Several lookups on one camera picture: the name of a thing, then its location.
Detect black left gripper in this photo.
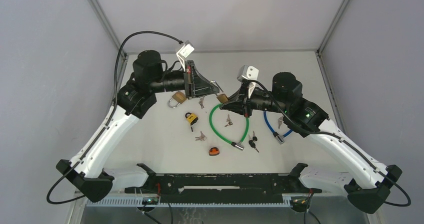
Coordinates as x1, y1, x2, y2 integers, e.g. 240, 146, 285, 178
149, 61, 220, 100

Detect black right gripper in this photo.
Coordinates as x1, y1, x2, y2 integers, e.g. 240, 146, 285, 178
221, 82, 289, 118

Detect small brass padlock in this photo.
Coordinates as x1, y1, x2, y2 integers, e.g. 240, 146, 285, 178
210, 80, 229, 104

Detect green lock silver keys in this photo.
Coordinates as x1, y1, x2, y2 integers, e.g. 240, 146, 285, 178
225, 114, 233, 127

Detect large brass padlock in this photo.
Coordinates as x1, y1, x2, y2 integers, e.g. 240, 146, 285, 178
167, 91, 188, 109

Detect yellow tag padlock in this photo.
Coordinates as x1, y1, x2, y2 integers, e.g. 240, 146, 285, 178
184, 112, 199, 132

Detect orange padlock black keys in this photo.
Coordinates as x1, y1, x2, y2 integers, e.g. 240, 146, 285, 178
248, 131, 259, 153

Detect green cable lock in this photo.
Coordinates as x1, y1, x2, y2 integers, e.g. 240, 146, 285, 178
208, 104, 250, 151

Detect blue lock silver keys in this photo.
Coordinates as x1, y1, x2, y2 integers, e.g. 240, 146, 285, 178
277, 116, 284, 129

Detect brass padlock silver keys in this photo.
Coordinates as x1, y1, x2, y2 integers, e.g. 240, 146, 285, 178
195, 131, 207, 141

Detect blue cable lock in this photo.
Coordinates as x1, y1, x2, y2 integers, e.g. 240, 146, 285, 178
263, 111, 293, 145

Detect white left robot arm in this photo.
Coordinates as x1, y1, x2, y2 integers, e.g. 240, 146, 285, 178
56, 50, 220, 203

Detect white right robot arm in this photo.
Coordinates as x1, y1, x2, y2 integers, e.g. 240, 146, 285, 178
221, 72, 402, 214

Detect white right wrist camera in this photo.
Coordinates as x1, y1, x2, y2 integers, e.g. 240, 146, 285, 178
237, 65, 259, 98

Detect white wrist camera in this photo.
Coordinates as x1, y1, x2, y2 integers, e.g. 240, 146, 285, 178
176, 40, 195, 71
237, 65, 259, 98

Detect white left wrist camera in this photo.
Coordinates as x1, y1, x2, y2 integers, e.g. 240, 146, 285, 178
176, 40, 195, 71

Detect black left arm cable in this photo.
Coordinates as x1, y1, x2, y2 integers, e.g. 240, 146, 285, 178
45, 30, 184, 205

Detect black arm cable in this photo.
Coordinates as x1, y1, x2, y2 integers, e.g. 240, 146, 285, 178
246, 79, 412, 208
45, 30, 184, 205

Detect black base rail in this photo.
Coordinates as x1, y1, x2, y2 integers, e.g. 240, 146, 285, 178
124, 173, 310, 205

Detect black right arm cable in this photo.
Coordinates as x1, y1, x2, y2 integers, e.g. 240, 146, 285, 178
246, 79, 412, 208

